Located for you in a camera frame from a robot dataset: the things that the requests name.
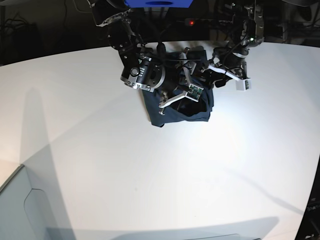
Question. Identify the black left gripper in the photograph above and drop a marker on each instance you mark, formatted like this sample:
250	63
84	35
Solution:
223	67

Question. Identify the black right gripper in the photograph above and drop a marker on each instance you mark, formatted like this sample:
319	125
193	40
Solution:
175	85

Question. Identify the dark blue T-shirt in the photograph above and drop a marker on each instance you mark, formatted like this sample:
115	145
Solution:
182	110

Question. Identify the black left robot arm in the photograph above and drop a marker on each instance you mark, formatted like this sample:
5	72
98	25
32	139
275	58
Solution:
238	26

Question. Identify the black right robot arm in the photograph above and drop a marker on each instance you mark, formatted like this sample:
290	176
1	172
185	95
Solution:
131	33

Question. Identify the black power strip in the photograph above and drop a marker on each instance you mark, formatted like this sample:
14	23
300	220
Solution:
200	22

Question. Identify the blue box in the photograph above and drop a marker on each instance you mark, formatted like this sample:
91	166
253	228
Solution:
158	3

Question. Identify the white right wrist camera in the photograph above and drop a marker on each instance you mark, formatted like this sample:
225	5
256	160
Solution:
194	92

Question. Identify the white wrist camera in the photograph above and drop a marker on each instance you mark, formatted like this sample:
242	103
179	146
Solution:
194	92
243	84

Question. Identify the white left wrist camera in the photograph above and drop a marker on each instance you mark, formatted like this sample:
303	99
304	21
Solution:
243	84

